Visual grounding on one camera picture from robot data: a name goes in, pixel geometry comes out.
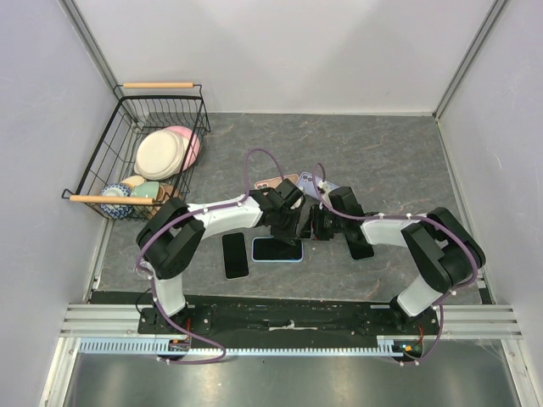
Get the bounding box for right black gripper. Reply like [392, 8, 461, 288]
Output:
[297, 206, 345, 243]

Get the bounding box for purple phone case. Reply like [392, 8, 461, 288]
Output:
[296, 171, 339, 200]

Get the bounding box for light blue phone case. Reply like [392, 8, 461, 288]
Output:
[251, 236, 305, 265]

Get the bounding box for blue phone black screen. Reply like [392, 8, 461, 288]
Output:
[253, 238, 303, 261]

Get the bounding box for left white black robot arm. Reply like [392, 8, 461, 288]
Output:
[136, 179, 305, 333]

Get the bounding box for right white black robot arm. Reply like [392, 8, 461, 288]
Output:
[310, 181, 486, 334]

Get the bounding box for pink phone case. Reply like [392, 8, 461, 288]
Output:
[255, 174, 299, 189]

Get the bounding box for dark green phone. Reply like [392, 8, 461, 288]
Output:
[346, 238, 375, 260]

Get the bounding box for white phone black screen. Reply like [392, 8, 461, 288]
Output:
[221, 232, 249, 280]

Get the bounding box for pink plate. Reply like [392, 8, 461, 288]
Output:
[166, 125, 201, 171]

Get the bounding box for brown cup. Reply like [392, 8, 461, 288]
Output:
[152, 183, 183, 213]

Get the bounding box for cream plate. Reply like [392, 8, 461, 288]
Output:
[134, 129, 186, 181]

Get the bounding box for green cup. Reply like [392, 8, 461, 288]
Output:
[130, 181, 160, 201]

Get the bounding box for cream small bowl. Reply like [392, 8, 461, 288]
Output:
[120, 175, 146, 189]

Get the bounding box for blue patterned bowl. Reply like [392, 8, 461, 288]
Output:
[99, 183, 133, 220]

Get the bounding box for black wire basket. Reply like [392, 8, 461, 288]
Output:
[62, 83, 210, 220]

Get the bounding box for grey cable duct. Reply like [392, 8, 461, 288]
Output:
[78, 337, 407, 360]

